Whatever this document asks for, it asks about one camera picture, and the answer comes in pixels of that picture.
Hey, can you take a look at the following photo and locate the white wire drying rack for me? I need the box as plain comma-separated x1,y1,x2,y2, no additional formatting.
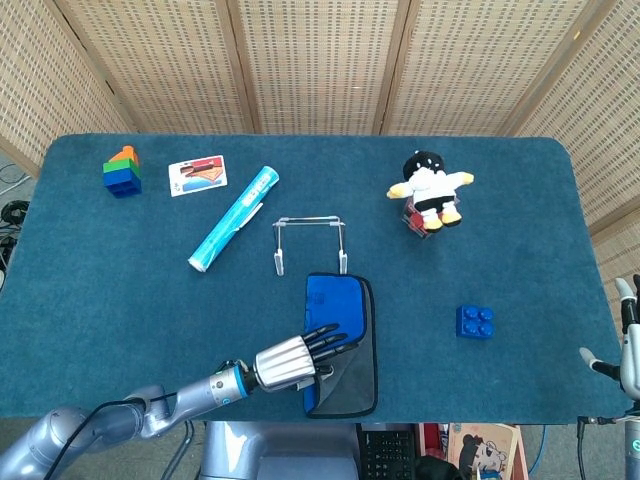
272,214,350,277

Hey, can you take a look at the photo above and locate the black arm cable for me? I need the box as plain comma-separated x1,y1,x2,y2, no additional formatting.
576,415,629,480
49,392,179,480

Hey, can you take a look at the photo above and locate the blue toy brick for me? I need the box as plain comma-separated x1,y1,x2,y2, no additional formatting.
103,169,143,199
455,304,495,341

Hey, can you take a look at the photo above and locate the orange toy brick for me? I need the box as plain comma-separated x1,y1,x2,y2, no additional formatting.
108,145,141,164

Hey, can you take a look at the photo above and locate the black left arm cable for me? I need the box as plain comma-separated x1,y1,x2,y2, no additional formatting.
49,392,179,480

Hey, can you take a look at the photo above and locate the printed picture card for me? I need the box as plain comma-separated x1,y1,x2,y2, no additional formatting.
168,155,229,198

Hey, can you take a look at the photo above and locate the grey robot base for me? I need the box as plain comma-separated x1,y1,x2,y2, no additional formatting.
198,420,362,480

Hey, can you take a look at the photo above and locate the wicker folding screen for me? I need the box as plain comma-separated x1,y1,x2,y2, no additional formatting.
0,0,640,281

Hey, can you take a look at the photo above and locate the black keyboard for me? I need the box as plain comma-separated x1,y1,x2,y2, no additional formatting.
355,423,417,480

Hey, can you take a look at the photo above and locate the black white plush penguin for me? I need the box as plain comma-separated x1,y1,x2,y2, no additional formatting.
386,149,475,231

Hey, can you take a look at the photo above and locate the teal felt table mat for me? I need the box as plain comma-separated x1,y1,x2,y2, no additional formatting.
0,133,617,426

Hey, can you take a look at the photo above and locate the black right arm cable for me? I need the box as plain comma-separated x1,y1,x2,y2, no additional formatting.
576,415,629,480

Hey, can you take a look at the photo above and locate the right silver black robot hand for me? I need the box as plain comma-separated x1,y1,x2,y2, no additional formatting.
578,273,640,401

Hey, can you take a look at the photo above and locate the wooden board with cartoon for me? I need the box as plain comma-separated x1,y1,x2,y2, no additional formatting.
446,422,525,480

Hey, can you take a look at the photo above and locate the clear box of red caps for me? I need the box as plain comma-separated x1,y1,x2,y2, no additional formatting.
399,195,459,241

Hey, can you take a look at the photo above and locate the green toy brick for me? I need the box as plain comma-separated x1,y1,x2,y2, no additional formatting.
103,157,141,178

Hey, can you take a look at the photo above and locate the black cable coil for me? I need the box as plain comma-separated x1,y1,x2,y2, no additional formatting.
0,199,31,236

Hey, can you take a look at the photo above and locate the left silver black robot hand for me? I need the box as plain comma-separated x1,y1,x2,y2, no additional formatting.
252,323,359,394

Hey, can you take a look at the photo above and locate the black rounded object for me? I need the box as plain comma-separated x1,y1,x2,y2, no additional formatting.
413,454,464,480

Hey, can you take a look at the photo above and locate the blue grey cloth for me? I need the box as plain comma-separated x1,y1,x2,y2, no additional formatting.
302,272,379,420

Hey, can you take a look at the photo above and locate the teal plastic wrap roll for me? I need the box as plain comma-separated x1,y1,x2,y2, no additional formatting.
187,165,280,274

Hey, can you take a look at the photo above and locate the thin blue cable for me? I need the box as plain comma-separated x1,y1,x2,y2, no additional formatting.
527,424,551,476

